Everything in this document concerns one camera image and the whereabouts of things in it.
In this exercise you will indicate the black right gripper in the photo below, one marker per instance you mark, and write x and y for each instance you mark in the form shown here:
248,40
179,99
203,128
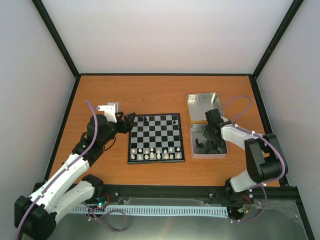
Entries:
206,134

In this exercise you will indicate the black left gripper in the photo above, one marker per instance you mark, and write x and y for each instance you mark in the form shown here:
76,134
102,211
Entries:
128,126

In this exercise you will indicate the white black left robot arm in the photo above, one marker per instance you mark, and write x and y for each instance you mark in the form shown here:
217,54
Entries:
38,215

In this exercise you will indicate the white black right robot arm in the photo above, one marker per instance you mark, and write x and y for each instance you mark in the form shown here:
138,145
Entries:
265,161

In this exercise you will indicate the black chess pieces in tin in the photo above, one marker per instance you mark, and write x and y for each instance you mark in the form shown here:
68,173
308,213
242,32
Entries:
210,147

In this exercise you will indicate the pink metal tin base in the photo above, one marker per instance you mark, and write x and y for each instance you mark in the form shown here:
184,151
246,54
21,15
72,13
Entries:
196,131

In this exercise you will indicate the gold metal tin lid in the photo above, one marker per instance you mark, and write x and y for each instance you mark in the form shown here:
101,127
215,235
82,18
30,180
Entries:
199,103

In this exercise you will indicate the black white chessboard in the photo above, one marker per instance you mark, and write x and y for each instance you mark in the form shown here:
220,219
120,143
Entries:
160,133

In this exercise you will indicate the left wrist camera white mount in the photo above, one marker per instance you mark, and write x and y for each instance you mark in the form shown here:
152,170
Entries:
110,109

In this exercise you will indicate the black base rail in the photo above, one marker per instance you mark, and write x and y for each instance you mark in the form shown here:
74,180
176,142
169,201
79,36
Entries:
116,191

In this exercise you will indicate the light blue cable duct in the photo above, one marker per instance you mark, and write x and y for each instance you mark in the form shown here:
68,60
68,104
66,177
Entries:
161,211

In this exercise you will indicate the black left frame post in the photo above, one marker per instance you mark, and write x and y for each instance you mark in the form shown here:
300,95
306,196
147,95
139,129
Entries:
43,13

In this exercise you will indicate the black frame post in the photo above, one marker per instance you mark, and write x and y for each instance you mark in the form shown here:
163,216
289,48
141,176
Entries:
43,13
279,33

